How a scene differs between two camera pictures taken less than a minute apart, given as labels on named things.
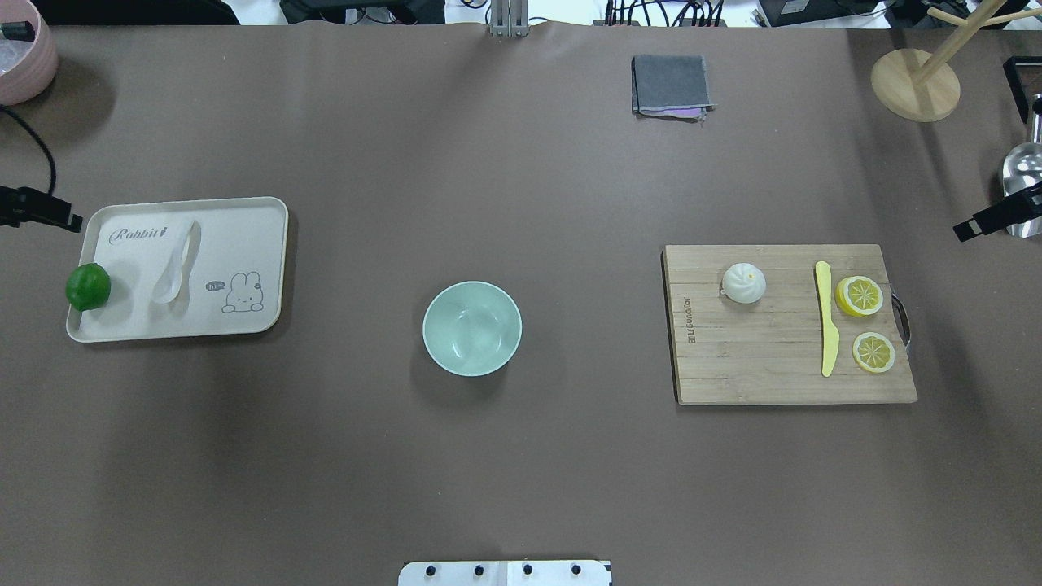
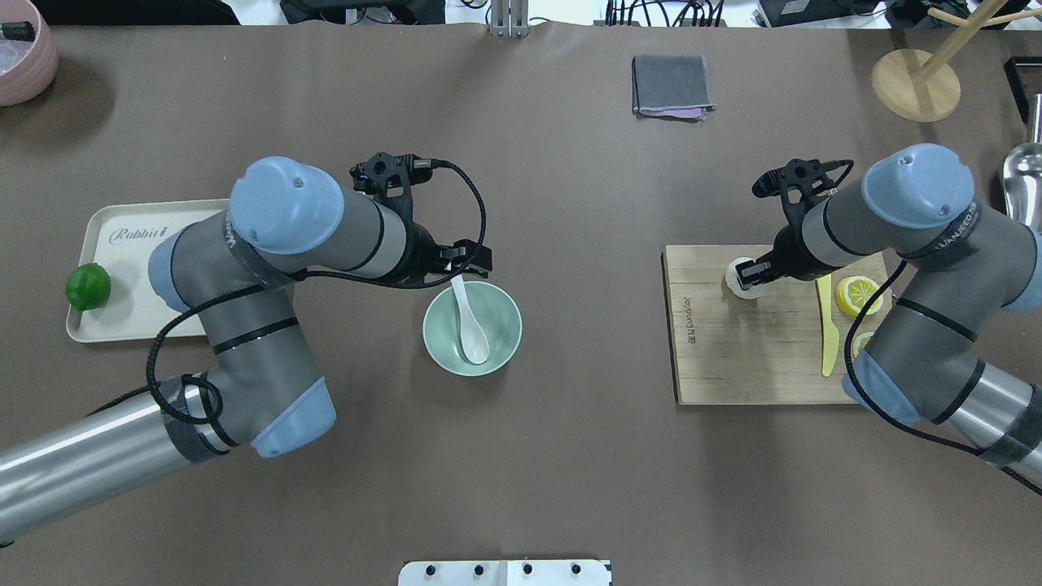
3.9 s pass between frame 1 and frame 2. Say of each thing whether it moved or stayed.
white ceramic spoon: moved
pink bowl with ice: stayed
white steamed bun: stayed
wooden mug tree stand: stayed
